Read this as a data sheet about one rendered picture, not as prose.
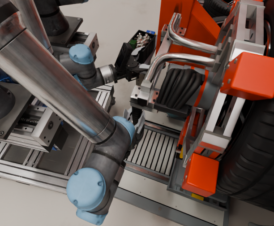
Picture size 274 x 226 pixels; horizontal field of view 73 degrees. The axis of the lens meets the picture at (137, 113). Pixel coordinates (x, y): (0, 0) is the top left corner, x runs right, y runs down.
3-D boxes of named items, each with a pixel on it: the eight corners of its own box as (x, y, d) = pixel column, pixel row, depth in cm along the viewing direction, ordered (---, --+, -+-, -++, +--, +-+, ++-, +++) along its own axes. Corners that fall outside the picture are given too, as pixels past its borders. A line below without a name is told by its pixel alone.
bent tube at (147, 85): (209, 111, 49) (226, 84, 40) (140, 91, 52) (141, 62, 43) (218, 66, 57) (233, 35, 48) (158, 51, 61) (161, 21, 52)
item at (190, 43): (219, 61, 58) (233, 31, 49) (160, 47, 62) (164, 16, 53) (224, 29, 67) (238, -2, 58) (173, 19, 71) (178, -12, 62)
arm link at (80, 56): (57, 60, 60) (68, 83, 70) (92, 54, 62) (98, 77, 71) (57, 45, 65) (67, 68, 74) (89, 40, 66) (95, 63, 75)
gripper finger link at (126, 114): (133, 99, 62) (126, 123, 57) (133, 109, 67) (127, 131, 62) (124, 97, 62) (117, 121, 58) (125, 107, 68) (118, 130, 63)
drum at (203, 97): (213, 119, 70) (229, 97, 58) (159, 103, 74) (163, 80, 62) (217, 92, 77) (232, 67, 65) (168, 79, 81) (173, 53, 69)
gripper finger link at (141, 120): (151, 106, 61) (138, 128, 56) (150, 115, 66) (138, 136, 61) (143, 102, 61) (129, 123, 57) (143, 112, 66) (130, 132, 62)
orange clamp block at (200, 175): (211, 167, 57) (207, 197, 52) (186, 159, 58) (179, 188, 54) (220, 160, 51) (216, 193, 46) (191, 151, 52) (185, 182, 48)
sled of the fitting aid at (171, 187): (222, 211, 116) (228, 210, 107) (166, 190, 122) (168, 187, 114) (229, 141, 141) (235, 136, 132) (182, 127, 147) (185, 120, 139)
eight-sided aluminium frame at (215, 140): (189, 183, 77) (266, 115, 31) (173, 177, 78) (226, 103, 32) (208, 88, 104) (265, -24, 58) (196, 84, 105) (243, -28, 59)
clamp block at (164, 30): (181, 46, 74) (184, 34, 70) (160, 41, 76) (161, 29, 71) (184, 38, 77) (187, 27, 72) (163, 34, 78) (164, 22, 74)
